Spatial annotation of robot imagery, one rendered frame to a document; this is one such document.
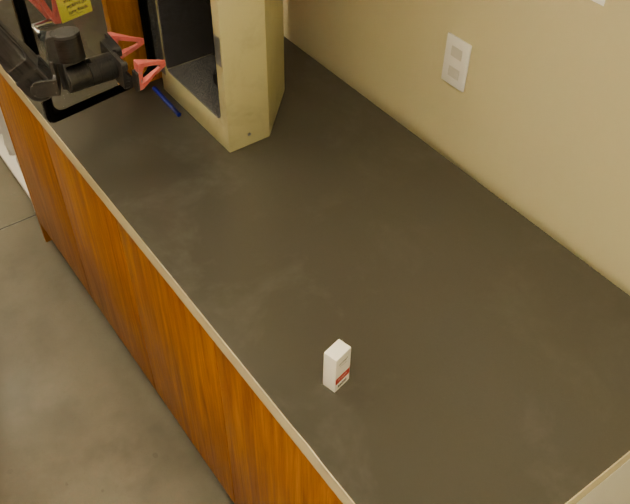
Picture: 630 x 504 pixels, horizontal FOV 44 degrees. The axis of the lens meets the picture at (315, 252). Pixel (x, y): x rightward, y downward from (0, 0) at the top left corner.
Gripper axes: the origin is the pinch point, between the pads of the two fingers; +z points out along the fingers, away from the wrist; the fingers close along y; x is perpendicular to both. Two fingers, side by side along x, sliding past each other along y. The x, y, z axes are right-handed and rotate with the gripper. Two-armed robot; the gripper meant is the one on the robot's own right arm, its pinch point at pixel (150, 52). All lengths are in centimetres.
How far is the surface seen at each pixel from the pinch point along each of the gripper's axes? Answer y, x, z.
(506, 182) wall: -62, 15, 53
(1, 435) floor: 6, 118, -59
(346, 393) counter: -84, 17, -9
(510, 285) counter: -83, 16, 32
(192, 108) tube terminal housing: 0.6, 19.2, 9.6
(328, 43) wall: 4, 17, 53
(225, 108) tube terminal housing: -15.2, 8.7, 9.3
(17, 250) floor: 78, 122, -26
